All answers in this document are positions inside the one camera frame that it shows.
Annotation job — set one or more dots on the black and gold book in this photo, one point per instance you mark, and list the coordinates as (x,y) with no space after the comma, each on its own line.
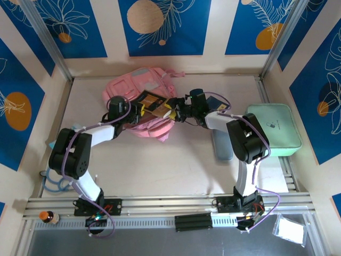
(154,102)

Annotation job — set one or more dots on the pink backpack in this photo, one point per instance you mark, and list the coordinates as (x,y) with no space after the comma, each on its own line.
(157,128)

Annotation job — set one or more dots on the grey blue pencil case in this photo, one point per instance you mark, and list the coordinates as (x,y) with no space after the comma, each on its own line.
(222,149)

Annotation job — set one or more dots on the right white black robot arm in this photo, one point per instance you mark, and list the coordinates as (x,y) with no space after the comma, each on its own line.
(245,138)

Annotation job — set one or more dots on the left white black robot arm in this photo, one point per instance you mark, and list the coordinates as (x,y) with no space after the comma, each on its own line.
(69,157)

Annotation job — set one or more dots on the clear bag white contents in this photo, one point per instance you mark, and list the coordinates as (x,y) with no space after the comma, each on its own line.
(290,230)

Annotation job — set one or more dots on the light blue flat piece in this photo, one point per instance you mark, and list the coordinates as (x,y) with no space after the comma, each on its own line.
(52,144)

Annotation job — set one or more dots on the mint green zip pouch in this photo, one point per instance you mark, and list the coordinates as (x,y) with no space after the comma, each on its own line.
(282,125)

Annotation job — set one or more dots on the grey slotted strip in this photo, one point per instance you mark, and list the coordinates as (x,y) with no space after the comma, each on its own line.
(133,223)

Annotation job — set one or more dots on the brown bottle orange cap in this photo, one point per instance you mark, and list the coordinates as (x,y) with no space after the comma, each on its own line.
(49,217)

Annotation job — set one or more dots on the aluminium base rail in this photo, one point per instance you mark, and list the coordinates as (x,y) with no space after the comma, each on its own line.
(165,204)

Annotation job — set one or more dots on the aluminium frame post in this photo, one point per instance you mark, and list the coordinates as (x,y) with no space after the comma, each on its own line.
(279,40)
(50,42)

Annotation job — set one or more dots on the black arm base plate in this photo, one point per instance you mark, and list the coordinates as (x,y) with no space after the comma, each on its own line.
(226,205)
(114,206)

